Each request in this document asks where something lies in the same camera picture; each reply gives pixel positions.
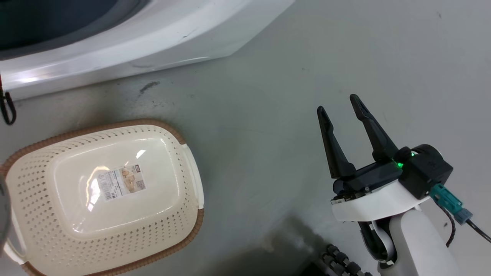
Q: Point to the white washing machine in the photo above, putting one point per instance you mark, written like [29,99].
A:
[161,34]

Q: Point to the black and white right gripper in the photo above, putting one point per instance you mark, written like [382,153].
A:
[378,201]

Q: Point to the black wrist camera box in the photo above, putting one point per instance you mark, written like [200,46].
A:
[427,172]

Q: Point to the cream perforated laundry basket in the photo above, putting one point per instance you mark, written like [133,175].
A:
[153,214]

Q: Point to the paper label sticker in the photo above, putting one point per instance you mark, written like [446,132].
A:
[121,182]

